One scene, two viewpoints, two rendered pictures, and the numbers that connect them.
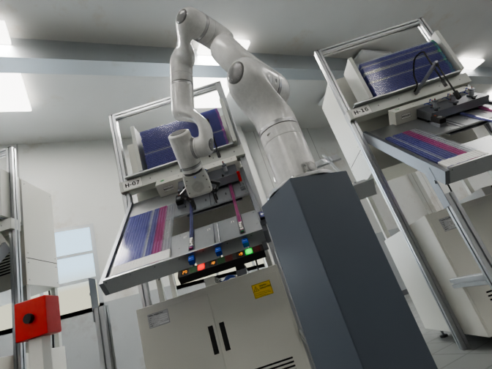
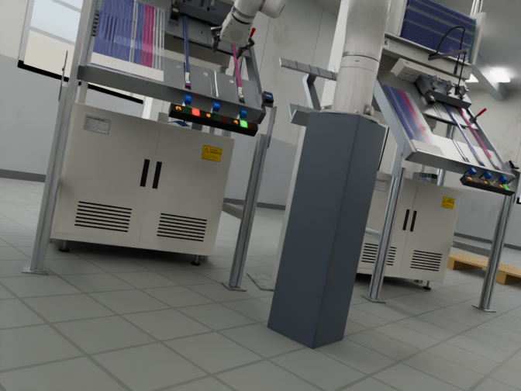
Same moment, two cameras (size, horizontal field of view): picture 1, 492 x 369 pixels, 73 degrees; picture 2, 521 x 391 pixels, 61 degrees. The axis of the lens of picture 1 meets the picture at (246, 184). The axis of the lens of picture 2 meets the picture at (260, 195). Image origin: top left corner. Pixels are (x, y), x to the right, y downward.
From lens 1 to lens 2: 70 cm
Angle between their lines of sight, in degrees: 32
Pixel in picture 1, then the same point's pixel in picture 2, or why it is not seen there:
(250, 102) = (362, 22)
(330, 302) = (332, 211)
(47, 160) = not seen: outside the picture
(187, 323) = (125, 145)
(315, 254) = (343, 177)
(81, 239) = not seen: outside the picture
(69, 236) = not seen: outside the picture
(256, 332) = (188, 186)
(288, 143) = (367, 80)
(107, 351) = (63, 136)
